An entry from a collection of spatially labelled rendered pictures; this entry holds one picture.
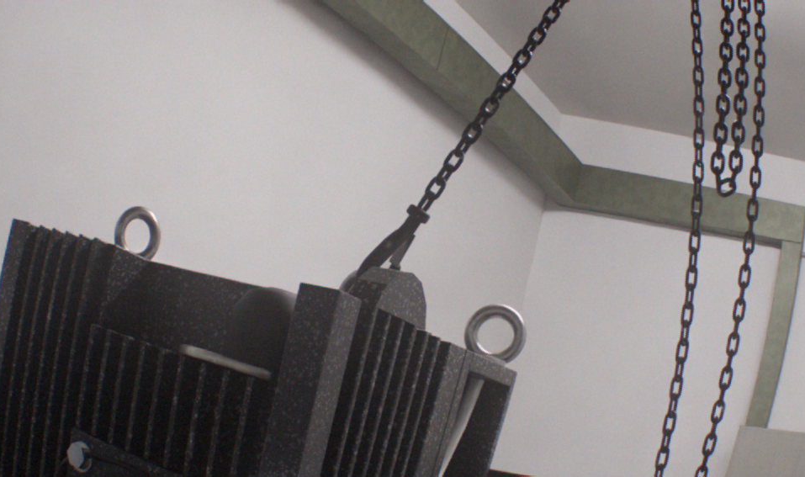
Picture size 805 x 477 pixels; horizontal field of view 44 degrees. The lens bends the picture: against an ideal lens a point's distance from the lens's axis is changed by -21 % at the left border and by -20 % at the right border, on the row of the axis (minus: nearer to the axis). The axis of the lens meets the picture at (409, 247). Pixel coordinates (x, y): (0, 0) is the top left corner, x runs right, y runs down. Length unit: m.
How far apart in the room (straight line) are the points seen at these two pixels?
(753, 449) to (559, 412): 0.97
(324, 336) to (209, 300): 0.21
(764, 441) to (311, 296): 3.08
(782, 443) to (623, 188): 1.33
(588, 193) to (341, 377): 3.47
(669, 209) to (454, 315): 0.93
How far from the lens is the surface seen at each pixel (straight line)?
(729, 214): 4.29
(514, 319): 1.37
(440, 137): 3.74
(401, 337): 1.12
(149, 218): 1.37
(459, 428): 1.32
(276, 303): 1.04
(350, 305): 1.01
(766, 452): 3.96
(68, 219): 2.36
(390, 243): 1.32
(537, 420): 4.43
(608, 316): 4.41
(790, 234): 4.23
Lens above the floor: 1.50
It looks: 9 degrees up
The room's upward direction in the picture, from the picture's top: 14 degrees clockwise
